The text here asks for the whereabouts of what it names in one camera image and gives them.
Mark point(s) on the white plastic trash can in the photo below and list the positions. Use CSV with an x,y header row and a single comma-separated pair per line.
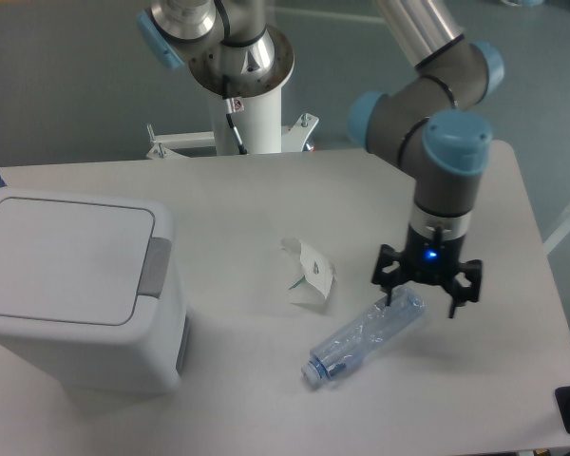
x,y
90,291

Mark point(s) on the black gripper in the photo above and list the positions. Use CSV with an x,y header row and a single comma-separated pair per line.
x,y
437,264

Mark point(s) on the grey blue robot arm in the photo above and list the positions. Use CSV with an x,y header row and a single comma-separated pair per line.
x,y
428,129

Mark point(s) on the clear plastic water bottle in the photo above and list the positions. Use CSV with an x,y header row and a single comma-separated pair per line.
x,y
344,351

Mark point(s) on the crumpled white paper carton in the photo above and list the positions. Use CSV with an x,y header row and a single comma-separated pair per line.
x,y
309,275

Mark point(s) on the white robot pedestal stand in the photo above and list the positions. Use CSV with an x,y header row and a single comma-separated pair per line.
x,y
243,88

